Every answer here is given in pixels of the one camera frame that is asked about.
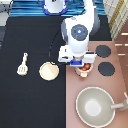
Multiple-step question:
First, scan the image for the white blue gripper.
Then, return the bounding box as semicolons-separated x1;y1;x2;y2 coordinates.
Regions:
58;45;96;66

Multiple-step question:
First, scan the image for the small pink pot with food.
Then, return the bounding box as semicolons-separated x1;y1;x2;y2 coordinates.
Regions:
75;63;93;78

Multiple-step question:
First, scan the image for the cream slotted spatula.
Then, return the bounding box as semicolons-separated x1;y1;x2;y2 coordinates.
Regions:
17;53;28;76

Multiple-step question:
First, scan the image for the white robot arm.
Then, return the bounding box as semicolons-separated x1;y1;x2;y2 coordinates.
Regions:
58;0;99;67

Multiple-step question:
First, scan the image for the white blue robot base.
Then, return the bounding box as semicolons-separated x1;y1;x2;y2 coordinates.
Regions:
43;0;66;15

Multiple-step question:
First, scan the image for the cream round plate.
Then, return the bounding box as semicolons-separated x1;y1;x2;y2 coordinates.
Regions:
39;62;59;81

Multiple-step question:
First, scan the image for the black round burner rear right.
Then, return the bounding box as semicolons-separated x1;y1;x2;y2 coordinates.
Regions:
96;45;111;58

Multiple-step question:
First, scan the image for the black round burner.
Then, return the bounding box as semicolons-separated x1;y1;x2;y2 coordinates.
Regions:
98;62;115;76
96;45;111;58

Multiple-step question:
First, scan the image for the black round burner front right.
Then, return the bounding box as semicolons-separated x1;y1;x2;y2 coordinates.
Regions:
98;62;115;76

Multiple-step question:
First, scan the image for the pink stove top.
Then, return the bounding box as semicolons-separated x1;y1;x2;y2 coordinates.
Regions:
66;41;126;128

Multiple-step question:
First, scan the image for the black table mat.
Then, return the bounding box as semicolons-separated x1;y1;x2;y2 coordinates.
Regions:
0;15;112;128

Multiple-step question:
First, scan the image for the large grey frying pan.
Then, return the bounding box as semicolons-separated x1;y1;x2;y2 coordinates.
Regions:
76;87;128;128

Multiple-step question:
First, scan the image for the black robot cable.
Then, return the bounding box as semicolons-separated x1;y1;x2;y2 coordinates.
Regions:
45;29;66;65

